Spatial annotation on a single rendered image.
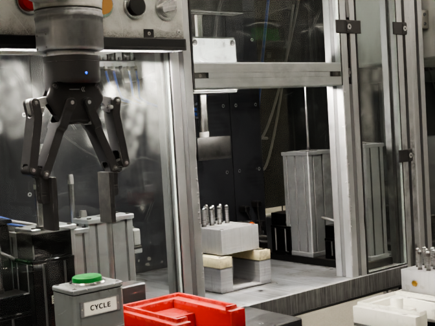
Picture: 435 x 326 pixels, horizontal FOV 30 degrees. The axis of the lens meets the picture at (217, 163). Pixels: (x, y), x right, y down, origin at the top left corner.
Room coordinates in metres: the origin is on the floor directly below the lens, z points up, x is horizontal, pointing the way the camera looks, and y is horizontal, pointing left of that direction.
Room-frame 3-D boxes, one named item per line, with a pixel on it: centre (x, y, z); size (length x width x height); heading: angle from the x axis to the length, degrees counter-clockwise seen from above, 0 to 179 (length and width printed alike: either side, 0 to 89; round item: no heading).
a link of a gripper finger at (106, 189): (1.12, 0.16, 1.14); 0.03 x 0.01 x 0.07; 39
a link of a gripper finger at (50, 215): (1.06, 0.22, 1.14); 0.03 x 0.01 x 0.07; 39
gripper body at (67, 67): (1.09, 0.19, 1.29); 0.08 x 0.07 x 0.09; 129
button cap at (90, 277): (1.09, 0.19, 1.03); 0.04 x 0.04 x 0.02
